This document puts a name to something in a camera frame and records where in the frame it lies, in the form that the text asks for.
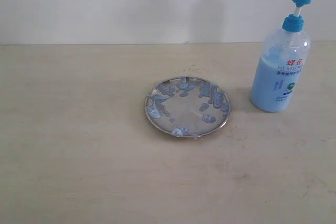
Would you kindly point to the blue pump lotion bottle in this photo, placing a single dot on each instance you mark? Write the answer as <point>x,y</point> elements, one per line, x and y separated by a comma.
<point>280,65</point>

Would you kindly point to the round metal plate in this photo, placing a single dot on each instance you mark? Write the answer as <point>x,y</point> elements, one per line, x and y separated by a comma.
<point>187,107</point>

